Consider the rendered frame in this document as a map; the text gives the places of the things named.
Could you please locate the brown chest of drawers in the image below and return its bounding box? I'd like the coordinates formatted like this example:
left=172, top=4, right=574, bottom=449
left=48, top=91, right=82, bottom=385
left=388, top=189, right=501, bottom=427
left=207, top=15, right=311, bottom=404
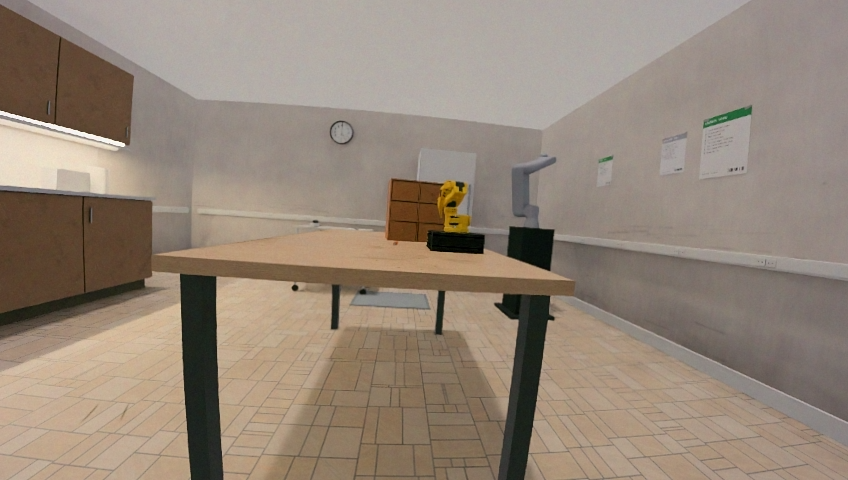
left=385, top=178, right=445, bottom=242

